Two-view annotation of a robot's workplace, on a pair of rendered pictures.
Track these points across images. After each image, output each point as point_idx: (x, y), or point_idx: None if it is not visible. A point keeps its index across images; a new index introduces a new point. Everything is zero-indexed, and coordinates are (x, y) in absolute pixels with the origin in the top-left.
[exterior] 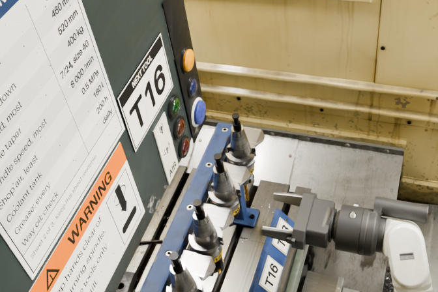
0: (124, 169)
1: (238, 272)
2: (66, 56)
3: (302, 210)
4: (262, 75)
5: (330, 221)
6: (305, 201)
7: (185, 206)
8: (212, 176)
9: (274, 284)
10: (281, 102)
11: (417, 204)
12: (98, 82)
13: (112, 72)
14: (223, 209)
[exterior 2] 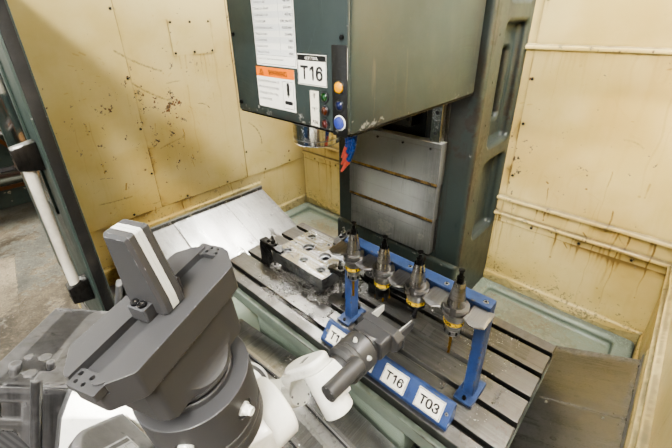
0: (292, 82)
1: (412, 370)
2: (283, 17)
3: (381, 322)
4: (641, 422)
5: (362, 331)
6: (389, 327)
7: (411, 264)
8: (434, 283)
9: (388, 381)
10: None
11: (336, 383)
12: (291, 38)
13: (298, 42)
14: (402, 282)
